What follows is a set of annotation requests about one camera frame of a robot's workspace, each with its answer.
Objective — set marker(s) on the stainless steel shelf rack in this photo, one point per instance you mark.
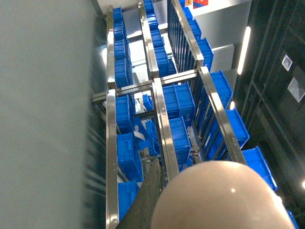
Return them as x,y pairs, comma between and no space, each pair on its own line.
191,67

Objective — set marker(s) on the beige plastic scoop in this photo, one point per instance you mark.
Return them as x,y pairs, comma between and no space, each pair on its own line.
219,195

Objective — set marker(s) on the orange wall sign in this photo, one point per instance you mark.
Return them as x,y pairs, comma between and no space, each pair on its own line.
188,3

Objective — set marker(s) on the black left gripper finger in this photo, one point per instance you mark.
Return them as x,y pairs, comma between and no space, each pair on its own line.
140,214

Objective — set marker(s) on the blue red wall sign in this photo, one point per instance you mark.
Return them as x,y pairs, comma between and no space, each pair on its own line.
200,3

